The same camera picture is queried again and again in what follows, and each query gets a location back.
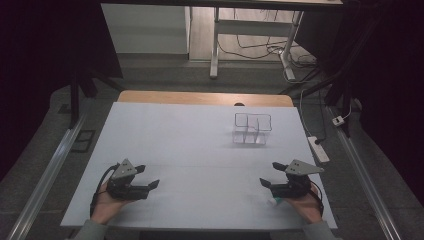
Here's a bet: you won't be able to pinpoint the white table mat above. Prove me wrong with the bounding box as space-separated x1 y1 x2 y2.
60 101 338 232

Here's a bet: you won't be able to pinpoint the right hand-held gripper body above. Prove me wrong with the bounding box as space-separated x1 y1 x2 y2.
270 159 325 200

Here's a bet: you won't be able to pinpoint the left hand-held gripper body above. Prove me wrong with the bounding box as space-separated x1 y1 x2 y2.
106 158 150 201

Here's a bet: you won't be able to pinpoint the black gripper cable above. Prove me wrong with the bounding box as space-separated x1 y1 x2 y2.
89 162 120 218
310 180 326 217

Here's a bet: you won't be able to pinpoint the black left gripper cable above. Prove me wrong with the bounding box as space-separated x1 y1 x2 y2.
89 162 120 218

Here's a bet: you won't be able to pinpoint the black floor cables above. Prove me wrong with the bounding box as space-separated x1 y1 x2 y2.
218 8 318 68

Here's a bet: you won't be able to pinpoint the person's right hand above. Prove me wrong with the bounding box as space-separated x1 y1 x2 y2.
282 184 324 225

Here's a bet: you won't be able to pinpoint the white power strip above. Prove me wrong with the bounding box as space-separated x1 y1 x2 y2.
306 135 331 164

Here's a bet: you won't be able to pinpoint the aluminium rail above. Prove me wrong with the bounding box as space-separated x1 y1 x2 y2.
327 105 403 240
5 111 88 240

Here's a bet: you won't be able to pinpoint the white cabinet panel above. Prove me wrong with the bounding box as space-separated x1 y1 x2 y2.
100 3 192 55

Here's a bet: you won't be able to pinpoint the black stand legs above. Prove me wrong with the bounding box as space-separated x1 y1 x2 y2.
67 68 125 129
279 66 354 138

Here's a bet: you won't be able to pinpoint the black floor plate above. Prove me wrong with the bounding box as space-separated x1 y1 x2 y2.
70 129 97 154

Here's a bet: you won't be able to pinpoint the person's left hand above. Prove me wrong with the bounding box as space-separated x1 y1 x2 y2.
90 182 135 224

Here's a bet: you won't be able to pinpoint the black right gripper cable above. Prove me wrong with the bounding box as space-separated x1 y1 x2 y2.
310 180 326 217

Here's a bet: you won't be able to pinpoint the white desk frame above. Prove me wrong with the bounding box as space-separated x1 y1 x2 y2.
209 6 305 82

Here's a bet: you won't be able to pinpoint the clear acrylic organizer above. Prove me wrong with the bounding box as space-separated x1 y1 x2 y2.
231 112 273 146

